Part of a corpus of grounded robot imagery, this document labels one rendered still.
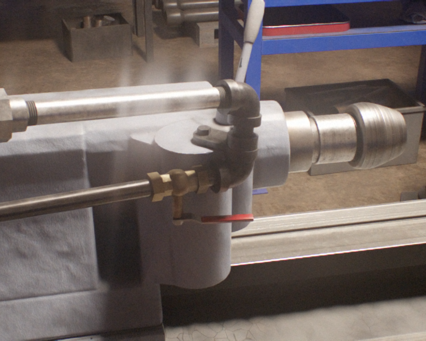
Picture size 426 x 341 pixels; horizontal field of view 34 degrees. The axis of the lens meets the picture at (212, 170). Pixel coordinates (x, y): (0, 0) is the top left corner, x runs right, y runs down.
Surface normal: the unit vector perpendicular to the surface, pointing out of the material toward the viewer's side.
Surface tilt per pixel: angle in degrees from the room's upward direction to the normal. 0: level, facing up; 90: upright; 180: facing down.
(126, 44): 90
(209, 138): 0
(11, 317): 61
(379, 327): 9
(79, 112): 81
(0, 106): 56
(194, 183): 68
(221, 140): 0
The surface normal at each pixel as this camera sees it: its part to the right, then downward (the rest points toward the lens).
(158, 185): 0.40, -0.08
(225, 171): 0.34, -0.33
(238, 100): 0.51, 0.25
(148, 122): 0.09, -0.58
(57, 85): 0.00, -0.88
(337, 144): 0.19, 0.23
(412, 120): 0.25, 0.45
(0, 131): 0.47, 0.57
